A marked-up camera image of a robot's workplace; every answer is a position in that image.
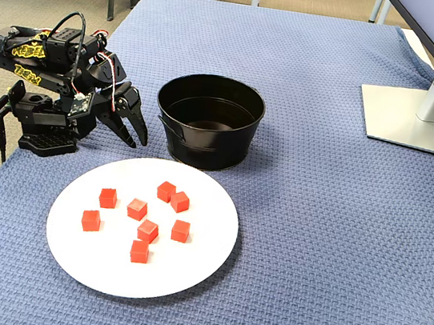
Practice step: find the silver monitor stand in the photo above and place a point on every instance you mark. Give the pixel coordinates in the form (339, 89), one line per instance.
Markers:
(401, 119)

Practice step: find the small camera circuit board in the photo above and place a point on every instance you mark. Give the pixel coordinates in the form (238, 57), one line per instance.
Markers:
(81, 105)

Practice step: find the red cube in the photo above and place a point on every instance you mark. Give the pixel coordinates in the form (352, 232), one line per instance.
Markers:
(108, 198)
(139, 252)
(90, 221)
(180, 231)
(137, 209)
(180, 202)
(165, 191)
(148, 231)

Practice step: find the black metal bucket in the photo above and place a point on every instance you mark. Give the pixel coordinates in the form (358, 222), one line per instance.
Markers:
(203, 144)

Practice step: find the white table legs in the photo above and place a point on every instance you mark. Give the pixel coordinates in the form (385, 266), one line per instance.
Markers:
(378, 7)

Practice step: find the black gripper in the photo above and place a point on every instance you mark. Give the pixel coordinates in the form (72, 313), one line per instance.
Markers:
(123, 106)

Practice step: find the white round plate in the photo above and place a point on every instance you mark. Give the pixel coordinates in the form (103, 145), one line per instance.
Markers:
(105, 264)

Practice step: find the blue woven table cloth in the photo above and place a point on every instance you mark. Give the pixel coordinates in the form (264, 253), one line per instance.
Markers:
(313, 224)

